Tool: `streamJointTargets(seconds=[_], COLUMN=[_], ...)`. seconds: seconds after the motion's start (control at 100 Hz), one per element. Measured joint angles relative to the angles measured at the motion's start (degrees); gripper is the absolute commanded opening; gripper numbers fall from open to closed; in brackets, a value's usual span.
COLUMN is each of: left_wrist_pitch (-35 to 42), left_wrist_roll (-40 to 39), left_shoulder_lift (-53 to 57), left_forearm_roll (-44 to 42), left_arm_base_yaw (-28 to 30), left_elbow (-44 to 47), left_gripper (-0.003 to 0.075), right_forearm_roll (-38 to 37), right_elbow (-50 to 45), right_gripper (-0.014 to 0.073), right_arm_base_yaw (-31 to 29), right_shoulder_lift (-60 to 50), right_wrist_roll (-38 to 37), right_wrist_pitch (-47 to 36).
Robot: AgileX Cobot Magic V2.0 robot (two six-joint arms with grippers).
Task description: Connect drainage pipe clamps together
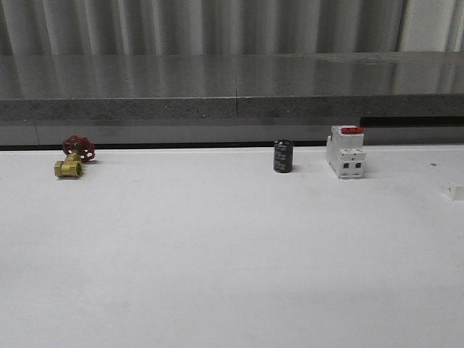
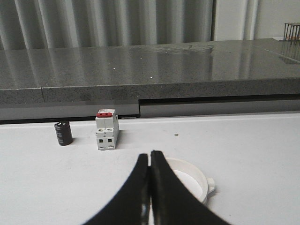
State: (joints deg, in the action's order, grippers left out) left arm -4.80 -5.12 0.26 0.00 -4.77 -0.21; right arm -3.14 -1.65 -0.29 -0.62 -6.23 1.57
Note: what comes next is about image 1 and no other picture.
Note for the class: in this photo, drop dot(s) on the grey stone countertop ledge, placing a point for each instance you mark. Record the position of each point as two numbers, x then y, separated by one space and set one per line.
378 89

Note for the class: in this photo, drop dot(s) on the white circuit breaker red switch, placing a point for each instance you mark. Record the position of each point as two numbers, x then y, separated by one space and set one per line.
344 151

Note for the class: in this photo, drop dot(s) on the brass valve with red handwheel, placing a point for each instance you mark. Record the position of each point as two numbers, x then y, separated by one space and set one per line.
78 150

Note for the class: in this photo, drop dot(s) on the black cylindrical capacitor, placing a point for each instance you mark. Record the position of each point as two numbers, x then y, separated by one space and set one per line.
283 156

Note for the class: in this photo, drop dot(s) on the white half-ring clamp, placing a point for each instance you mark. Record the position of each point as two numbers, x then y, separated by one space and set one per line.
454 191

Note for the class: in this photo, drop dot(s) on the grey pleated curtain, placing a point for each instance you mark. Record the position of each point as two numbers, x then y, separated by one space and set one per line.
228 27

